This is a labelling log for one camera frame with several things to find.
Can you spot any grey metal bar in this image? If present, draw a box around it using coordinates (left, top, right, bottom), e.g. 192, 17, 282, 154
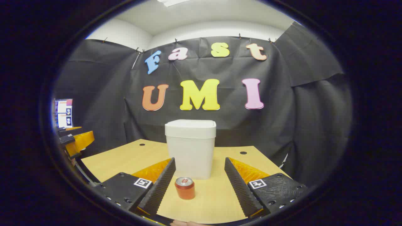
75, 159, 96, 186

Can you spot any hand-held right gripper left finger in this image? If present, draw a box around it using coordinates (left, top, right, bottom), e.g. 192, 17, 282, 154
93, 158, 176, 217

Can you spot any red pop can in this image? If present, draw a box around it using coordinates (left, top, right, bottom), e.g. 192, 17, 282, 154
175, 177, 195, 200

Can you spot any white desktop garbage bin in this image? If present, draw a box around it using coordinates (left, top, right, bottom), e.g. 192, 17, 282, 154
165, 119, 217, 180

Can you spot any ceiling light panel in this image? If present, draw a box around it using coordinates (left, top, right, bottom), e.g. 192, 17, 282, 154
157, 0, 192, 7

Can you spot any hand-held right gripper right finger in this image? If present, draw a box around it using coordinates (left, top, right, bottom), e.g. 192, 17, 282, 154
224, 157, 308, 218

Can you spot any computer monitor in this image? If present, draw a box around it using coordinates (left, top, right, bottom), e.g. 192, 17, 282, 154
54, 99, 73, 128

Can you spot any wooden desktop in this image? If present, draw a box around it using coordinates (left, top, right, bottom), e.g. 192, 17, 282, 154
81, 139, 291, 224

